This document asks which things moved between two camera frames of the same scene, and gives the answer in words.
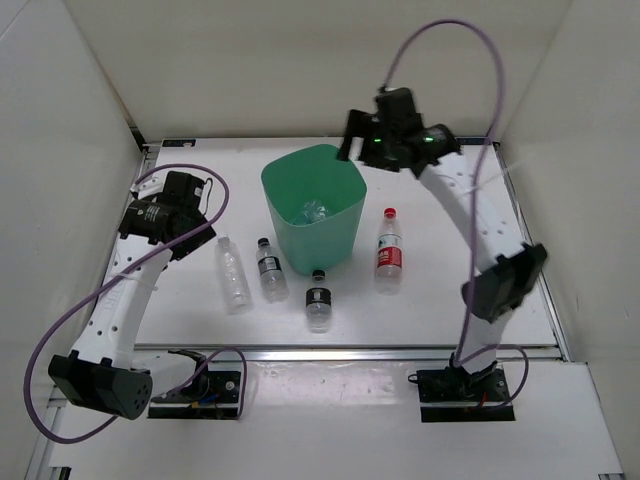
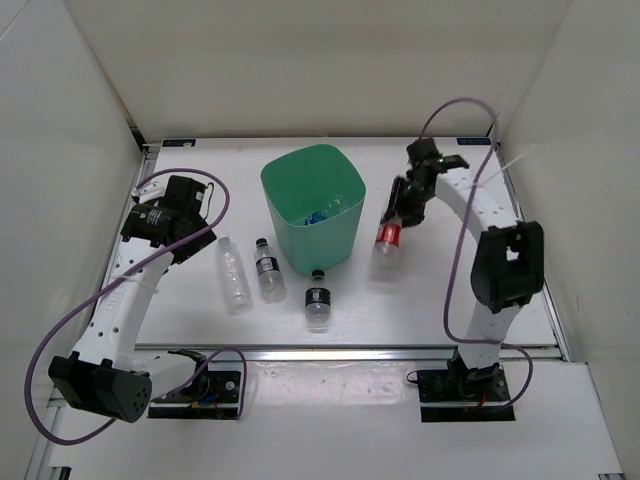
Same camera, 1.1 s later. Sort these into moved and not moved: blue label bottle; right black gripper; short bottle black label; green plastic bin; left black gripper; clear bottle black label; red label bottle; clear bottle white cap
Moved: red label bottle; blue label bottle; right black gripper
Not moved: left black gripper; clear bottle black label; short bottle black label; green plastic bin; clear bottle white cap
